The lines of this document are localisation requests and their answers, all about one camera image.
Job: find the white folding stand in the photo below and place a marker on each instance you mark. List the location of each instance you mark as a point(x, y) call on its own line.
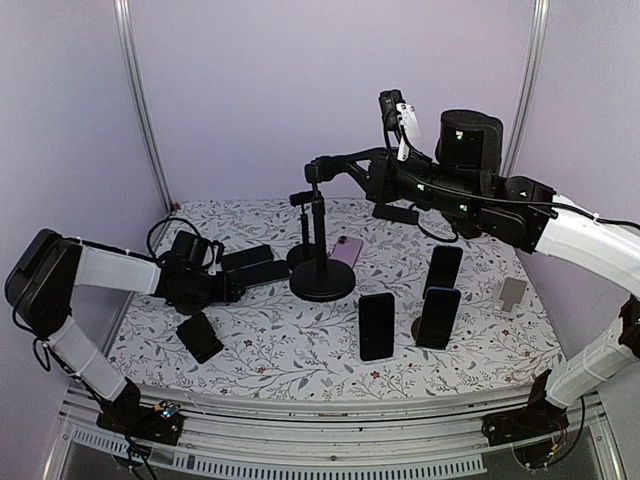
point(508, 295)

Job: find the floral patterned table mat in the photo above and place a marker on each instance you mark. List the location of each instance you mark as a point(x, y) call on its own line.
point(277, 346)

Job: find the black folding stand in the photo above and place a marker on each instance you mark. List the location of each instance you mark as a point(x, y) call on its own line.
point(415, 330)

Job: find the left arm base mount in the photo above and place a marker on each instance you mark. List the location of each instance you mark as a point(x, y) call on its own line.
point(162, 423)

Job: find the pink smartphone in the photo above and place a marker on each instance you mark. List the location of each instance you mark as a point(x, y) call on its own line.
point(347, 250)

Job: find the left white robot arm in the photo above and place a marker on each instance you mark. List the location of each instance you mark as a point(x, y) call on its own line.
point(42, 285)

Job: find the black phone small left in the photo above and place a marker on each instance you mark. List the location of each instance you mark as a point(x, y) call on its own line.
point(199, 338)

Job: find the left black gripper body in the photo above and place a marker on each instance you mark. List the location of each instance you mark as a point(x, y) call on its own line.
point(203, 292)

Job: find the blue-edged phone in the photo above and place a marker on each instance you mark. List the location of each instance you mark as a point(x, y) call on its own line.
point(438, 317)
point(443, 267)

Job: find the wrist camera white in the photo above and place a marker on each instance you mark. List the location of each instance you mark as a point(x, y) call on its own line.
point(400, 118)
point(193, 252)

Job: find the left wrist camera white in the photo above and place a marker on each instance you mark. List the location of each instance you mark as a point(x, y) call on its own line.
point(193, 252)

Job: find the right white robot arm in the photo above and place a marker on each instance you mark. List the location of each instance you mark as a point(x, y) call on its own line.
point(609, 250)

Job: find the aluminium front rail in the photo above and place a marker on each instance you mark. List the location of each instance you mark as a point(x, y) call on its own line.
point(229, 437)

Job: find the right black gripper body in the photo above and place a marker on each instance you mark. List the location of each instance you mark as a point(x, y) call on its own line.
point(386, 188)

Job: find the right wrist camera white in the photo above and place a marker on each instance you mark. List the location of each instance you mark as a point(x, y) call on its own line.
point(400, 118)

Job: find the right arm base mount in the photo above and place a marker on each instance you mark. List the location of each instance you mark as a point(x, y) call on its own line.
point(537, 418)

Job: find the tall black phone stand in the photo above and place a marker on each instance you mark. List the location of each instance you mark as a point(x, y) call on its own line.
point(321, 279)
point(306, 250)

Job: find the left aluminium frame post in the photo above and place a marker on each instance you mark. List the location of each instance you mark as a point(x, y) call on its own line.
point(124, 24)

